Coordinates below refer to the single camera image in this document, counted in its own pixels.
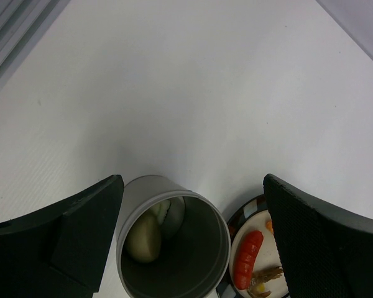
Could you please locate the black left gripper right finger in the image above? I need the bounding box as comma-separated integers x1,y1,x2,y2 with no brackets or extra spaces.
263,174,373,297

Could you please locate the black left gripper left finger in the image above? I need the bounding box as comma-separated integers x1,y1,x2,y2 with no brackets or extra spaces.
0,175,124,297

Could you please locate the orange fried food piece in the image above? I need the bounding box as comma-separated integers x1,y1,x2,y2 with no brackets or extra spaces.
265,220,274,234

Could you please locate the red sausage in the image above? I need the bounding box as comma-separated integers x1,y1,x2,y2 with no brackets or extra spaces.
233,230,264,290

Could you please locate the brown round food piece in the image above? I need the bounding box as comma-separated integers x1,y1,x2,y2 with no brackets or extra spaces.
247,266,283,298

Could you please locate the white rice ball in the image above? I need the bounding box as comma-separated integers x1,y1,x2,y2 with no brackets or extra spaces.
125,200,171,263

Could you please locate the grey cylindrical lunch container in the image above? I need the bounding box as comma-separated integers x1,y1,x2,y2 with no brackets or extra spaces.
116,175,231,297

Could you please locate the dark patterned round plate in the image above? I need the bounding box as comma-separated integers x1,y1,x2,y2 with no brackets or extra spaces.
216,194,290,298

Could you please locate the aluminium left frame post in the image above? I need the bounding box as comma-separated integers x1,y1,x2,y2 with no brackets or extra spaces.
0,0,69,84

